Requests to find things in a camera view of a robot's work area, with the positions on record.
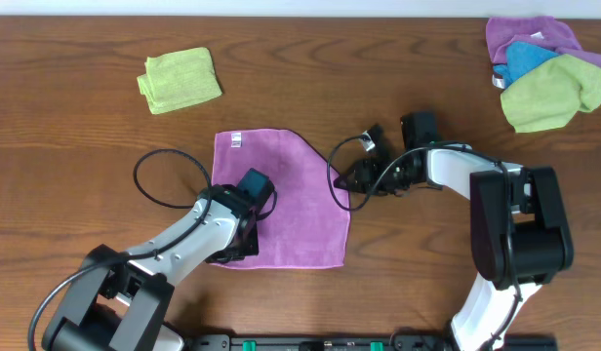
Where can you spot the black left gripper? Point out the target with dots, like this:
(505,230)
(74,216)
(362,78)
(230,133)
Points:
(249,242)

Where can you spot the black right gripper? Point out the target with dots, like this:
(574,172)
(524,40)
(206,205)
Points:
(360,175)

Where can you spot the pink microfiber cloth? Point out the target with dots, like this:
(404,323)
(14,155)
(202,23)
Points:
(308,227)

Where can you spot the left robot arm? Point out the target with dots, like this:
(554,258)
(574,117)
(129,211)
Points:
(119,300)

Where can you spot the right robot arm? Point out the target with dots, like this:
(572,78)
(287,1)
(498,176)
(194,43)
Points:
(519,233)

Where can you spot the folded light green cloth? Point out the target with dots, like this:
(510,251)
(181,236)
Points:
(178,80)

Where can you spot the crumpled blue cloth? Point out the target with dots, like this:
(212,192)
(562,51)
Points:
(521,58)

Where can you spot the crumpled green cloth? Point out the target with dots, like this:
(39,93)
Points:
(549,96)

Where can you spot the crumpled purple cloth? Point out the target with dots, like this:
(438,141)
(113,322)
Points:
(543,31)

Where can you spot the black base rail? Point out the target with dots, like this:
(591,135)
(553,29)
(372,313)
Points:
(402,342)

